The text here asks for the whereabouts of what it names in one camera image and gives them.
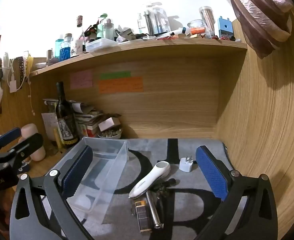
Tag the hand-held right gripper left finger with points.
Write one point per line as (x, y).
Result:
(77, 172)

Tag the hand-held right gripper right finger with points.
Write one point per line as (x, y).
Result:
(211, 172)

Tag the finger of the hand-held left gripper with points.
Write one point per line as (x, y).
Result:
(29, 145)
(9, 134)

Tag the white plug adapter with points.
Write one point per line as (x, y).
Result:
(186, 166)

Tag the clear plastic storage box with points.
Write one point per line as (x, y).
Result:
(107, 160)

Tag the white handheld massager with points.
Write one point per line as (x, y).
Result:
(147, 182)

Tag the silver metal cylinder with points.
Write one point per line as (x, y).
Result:
(154, 212)

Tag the brown and gold lighter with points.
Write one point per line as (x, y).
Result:
(143, 217)

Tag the cream cylinder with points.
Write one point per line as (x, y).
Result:
(38, 153)

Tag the white paper note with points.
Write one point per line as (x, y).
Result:
(48, 125)

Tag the yellow stick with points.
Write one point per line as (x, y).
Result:
(57, 140)

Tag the dark wine bottle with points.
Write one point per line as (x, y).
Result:
(65, 125)

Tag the white bowl of small bits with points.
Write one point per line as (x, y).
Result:
(109, 135)

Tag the stack of books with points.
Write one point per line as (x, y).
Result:
(87, 122)

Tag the small cardboard box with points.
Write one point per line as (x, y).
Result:
(107, 123)

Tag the rolled white paper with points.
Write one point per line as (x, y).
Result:
(74, 105)

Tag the patterned headband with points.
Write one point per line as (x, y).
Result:
(20, 66)

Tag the grey mat with black letters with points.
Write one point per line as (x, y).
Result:
(142, 147)

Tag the white hanging device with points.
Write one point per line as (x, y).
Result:
(5, 63)

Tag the pink sticky note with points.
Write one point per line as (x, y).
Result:
(81, 80)

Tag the orange sticky note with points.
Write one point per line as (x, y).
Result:
(120, 85)

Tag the teal bottle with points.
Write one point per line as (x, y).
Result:
(58, 45)

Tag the clear bottle with blue beads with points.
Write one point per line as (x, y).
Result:
(66, 50)

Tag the green sticky note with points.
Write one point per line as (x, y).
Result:
(115, 75)

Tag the white mug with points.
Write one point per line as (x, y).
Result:
(78, 47)

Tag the white plastic container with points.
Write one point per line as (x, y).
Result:
(99, 44)

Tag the wooden desk shelf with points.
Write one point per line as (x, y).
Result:
(162, 47)

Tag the green bottle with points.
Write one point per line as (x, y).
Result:
(100, 28)

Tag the grey bottle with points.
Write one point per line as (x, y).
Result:
(109, 30)

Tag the blue box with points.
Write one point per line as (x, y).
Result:
(224, 28)

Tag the glass jar with orange contents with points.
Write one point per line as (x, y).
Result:
(196, 28)

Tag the white tube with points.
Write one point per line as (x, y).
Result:
(178, 31)

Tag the tall jar of sticks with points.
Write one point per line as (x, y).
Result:
(208, 21)

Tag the brown hanging hat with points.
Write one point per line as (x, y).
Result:
(256, 17)

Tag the clear plastic packaging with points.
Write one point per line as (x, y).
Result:
(154, 20)

